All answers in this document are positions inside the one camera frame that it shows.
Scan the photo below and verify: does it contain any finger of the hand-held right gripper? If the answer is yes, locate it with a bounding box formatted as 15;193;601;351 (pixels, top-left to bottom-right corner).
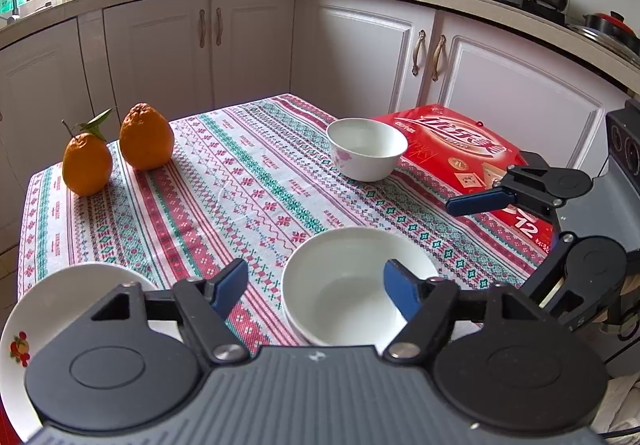
524;231;629;324
445;164;594;228

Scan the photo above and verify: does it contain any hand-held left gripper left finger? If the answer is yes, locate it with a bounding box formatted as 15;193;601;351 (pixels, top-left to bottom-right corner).
91;257;250;367

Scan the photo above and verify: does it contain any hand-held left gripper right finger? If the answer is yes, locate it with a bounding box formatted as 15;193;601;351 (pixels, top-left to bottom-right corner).
382;259;548;361

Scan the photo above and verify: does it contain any white flower-print plate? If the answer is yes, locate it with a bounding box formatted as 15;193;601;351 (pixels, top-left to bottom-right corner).
0;262;160;443

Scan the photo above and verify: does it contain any red cardboard box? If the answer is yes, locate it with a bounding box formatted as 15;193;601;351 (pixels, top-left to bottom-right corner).
371;105;558;251

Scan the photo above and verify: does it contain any patterned red green tablecloth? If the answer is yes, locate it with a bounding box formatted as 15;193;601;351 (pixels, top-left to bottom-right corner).
16;93;553;361

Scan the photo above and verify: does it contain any white bowl pink flower print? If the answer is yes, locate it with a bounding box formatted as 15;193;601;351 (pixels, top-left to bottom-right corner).
326;118;409;182

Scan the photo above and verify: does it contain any white cloth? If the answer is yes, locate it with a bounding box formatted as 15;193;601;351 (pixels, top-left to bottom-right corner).
592;365;640;445

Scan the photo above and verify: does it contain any bumpy orange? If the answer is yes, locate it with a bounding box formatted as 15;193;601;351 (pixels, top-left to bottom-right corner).
119;102;175;171

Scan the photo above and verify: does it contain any pot with red lid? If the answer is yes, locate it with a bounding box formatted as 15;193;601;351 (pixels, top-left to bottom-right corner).
581;11;640;56

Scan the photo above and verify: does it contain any orange with green leaf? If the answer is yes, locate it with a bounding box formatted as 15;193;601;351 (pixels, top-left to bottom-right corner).
61;108;115;197

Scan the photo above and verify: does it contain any white kitchen cabinet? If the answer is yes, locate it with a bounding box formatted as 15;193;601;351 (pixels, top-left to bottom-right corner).
0;0;632;236

